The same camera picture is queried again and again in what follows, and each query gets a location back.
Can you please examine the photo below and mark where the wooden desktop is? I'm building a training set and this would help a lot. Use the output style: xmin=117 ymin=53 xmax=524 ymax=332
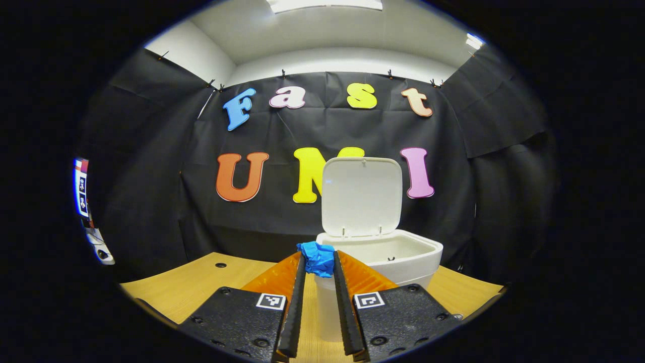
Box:
xmin=120 ymin=252 xmax=504 ymax=363

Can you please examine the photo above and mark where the white wall poster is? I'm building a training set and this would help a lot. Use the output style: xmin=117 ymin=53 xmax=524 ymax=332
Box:
xmin=74 ymin=158 xmax=93 ymax=218

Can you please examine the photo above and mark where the white plastic device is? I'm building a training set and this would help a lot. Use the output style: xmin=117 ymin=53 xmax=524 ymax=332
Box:
xmin=83 ymin=227 xmax=115 ymax=265

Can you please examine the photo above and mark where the long ceiling light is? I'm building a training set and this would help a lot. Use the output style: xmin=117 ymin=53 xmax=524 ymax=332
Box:
xmin=266 ymin=0 xmax=383 ymax=14

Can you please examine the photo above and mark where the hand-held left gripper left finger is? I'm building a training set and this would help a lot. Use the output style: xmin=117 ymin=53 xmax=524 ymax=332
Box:
xmin=177 ymin=251 xmax=307 ymax=362

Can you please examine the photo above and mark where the black backdrop cloth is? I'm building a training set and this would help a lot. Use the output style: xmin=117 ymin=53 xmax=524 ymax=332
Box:
xmin=76 ymin=40 xmax=557 ymax=285

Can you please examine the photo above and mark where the blue paper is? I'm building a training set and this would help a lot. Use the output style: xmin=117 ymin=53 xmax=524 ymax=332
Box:
xmin=296 ymin=241 xmax=336 ymax=278

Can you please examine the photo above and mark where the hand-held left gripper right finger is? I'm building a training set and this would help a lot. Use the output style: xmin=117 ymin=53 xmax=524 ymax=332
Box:
xmin=333 ymin=250 xmax=463 ymax=361

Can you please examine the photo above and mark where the white desktop garbage bin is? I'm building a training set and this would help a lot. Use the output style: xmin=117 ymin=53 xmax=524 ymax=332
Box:
xmin=313 ymin=157 xmax=444 ymax=342

